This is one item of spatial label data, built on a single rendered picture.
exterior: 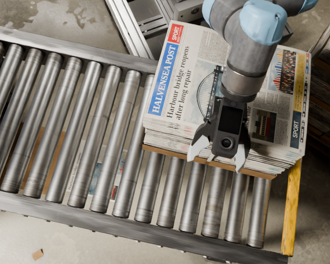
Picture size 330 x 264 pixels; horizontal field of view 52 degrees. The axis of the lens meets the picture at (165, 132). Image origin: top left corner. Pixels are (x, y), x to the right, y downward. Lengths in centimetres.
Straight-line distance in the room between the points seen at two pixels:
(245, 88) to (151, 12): 137
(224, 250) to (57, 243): 103
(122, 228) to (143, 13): 127
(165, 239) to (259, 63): 56
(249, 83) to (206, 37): 30
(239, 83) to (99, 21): 163
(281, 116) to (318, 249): 124
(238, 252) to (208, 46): 56
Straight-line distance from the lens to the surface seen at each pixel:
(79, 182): 100
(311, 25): 239
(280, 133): 81
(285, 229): 102
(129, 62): 110
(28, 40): 120
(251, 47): 59
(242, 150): 72
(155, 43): 183
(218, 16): 66
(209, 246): 98
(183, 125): 75
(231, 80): 62
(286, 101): 85
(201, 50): 86
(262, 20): 57
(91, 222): 98
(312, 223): 197
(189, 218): 98
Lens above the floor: 177
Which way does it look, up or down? 73 degrees down
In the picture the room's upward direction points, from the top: 10 degrees clockwise
